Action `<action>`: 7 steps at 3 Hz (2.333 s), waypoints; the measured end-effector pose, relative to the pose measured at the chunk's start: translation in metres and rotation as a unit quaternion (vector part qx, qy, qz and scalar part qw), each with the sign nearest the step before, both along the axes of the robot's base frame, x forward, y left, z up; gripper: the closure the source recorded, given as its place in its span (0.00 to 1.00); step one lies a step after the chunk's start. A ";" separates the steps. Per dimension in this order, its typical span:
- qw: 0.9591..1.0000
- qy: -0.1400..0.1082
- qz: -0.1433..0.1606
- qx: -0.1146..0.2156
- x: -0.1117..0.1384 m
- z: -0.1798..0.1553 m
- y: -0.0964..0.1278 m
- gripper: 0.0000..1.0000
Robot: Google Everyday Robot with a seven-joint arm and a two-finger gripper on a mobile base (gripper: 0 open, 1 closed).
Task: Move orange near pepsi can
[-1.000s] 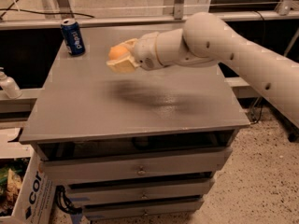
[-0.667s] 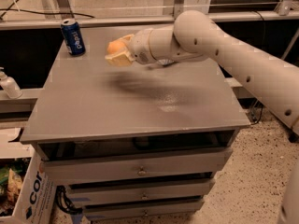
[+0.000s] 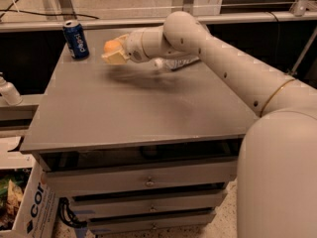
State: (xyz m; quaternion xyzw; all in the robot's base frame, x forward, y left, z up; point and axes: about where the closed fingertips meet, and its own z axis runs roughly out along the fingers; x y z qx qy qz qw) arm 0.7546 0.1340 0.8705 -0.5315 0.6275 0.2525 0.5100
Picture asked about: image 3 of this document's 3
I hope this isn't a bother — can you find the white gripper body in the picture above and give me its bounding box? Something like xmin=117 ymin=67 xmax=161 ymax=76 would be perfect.
xmin=124 ymin=30 xmax=150 ymax=63

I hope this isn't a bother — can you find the orange fruit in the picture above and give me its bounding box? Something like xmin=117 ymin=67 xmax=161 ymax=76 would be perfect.
xmin=104 ymin=40 xmax=121 ymax=53

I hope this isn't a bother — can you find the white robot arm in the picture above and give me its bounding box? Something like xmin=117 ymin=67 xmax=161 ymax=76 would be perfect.
xmin=102 ymin=11 xmax=317 ymax=238

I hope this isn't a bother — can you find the blue pepsi can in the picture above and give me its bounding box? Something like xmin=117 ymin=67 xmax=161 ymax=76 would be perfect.
xmin=62 ymin=20 xmax=89 ymax=60

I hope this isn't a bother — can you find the clear plastic water bottle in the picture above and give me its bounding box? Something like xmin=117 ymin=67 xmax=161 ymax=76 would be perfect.
xmin=154 ymin=56 xmax=199 ymax=71

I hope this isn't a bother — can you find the grey drawer cabinet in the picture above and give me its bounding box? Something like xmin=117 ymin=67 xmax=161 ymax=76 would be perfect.
xmin=22 ymin=30 xmax=256 ymax=235

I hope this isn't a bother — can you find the white bottle at left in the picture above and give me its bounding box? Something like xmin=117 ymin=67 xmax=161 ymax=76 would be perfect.
xmin=0 ymin=73 xmax=23 ymax=106

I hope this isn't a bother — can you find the white cardboard box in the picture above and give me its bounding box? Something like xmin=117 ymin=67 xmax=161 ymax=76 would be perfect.
xmin=0 ymin=136 xmax=59 ymax=238

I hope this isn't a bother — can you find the black cable on floor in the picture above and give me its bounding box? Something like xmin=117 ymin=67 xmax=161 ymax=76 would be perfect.
xmin=0 ymin=0 xmax=100 ymax=21

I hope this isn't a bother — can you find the metal frame rail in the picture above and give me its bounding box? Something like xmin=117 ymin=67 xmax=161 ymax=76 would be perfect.
xmin=0 ymin=0 xmax=317 ymax=32

